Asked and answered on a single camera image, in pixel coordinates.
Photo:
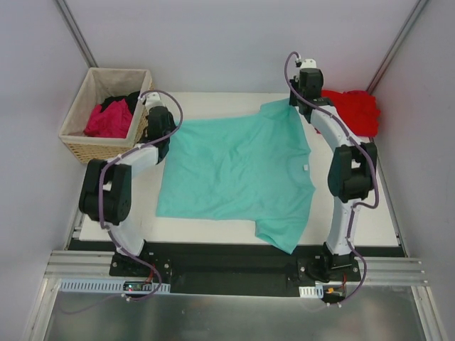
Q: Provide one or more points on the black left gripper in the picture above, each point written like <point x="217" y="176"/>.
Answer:
<point x="162" y="150"/>

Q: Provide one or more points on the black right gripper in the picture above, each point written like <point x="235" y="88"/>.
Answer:
<point x="296" y="101"/>

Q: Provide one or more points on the wicker laundry basket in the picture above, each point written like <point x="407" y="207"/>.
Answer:
<point x="99" y="84"/>

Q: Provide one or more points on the red t shirt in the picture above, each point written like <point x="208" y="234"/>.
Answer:
<point x="374" y="113"/>

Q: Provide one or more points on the teal t shirt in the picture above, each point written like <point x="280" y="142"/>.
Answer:
<point x="252" y="168"/>

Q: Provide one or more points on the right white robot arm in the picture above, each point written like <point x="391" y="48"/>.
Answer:
<point x="351" y="177"/>

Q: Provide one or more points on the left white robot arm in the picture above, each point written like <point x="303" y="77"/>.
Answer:
<point x="106" y="194"/>

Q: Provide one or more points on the black t shirt in basket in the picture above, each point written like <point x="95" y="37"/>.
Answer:
<point x="130" y="99"/>

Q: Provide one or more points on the pink t shirt in basket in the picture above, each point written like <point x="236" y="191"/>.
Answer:
<point x="112" y="122"/>

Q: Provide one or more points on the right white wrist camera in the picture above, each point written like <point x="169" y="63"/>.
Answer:
<point x="305" y="63"/>

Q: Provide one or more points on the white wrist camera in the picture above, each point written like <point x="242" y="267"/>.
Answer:
<point x="305" y="63"/>
<point x="151" y="100"/>

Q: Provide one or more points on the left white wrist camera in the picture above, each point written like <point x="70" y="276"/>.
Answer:
<point x="151" y="100"/>

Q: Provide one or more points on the left aluminium frame post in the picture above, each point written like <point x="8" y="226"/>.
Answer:
<point x="75" y="31"/>

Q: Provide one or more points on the aluminium frame post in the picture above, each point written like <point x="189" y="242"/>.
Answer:
<point x="394" y="23"/>
<point x="75" y="31"/>

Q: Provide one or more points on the right aluminium frame post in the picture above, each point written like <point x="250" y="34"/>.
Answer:
<point x="394" y="23"/>

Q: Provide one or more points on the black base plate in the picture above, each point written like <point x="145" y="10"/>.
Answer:
<point x="235" y="269"/>

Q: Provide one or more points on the left grey cable duct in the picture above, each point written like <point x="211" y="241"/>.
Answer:
<point x="113" y="286"/>

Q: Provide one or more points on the grey cable duct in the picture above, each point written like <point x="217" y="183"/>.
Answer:
<point x="113" y="286"/>
<point x="311" y="291"/>

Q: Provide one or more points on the aluminium rail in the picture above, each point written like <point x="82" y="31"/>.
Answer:
<point x="97" y="264"/>

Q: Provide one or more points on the right grey cable duct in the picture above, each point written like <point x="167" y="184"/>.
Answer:
<point x="311" y="291"/>

